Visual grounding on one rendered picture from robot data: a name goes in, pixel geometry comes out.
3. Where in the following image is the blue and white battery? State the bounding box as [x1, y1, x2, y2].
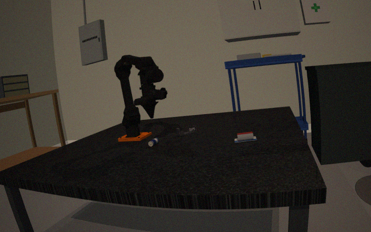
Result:
[148, 138, 159, 146]

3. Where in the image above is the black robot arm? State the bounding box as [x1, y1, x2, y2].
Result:
[114, 55, 167, 138]

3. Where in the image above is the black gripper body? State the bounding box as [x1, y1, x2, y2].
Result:
[134, 83, 162, 105]

